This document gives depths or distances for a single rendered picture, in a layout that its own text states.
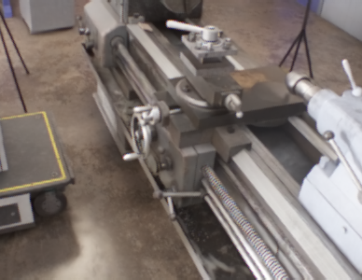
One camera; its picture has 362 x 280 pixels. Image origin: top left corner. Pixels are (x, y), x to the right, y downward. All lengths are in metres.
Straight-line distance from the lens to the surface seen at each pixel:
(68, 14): 4.67
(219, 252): 1.86
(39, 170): 2.35
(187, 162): 1.68
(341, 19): 5.76
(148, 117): 1.72
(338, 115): 1.40
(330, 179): 1.40
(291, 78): 1.61
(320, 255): 1.37
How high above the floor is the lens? 1.82
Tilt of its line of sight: 35 degrees down
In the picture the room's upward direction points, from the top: 6 degrees clockwise
